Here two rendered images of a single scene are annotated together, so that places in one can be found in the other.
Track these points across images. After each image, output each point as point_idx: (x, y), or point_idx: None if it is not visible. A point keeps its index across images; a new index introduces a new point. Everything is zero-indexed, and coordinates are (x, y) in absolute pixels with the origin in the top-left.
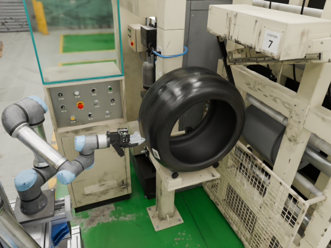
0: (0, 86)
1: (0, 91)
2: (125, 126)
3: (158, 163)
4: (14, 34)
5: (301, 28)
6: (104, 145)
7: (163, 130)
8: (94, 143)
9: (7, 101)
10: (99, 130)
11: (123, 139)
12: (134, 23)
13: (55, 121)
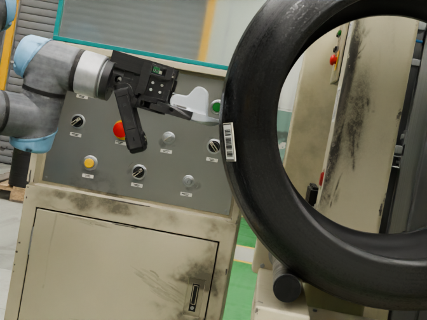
0: (13, 246)
1: (6, 251)
2: (227, 242)
3: (258, 284)
4: None
5: None
6: (90, 73)
7: (266, 50)
8: (65, 58)
9: (5, 269)
10: (147, 225)
11: (152, 81)
12: None
13: (45, 157)
